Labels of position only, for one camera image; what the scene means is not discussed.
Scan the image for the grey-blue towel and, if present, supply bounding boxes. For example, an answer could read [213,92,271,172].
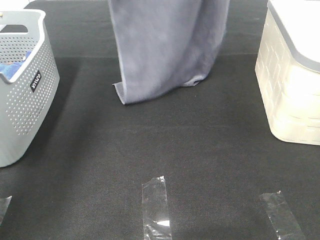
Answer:
[108,0,230,105]

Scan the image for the blue towel in basket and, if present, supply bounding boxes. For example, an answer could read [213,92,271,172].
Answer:
[0,51,31,82]

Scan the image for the black fabric table mat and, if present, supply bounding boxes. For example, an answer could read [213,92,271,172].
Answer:
[0,0,320,240]

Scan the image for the clear tape strip centre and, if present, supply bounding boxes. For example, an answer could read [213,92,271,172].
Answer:
[142,176,172,240]

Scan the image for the clear tape strip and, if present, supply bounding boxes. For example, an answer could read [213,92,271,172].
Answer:
[0,196,12,225]
[259,190,307,240]
[142,176,172,240]

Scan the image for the grey perforated laundry basket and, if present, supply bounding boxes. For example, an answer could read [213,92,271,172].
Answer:
[0,9,60,168]

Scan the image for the white lidded storage bin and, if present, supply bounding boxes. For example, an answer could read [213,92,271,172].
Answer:
[255,0,320,145]

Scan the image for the clear tape strip right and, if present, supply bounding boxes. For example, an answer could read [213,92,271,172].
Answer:
[259,190,307,240]

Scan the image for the clear tape strip left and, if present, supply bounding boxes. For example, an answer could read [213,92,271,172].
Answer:
[0,196,12,225]

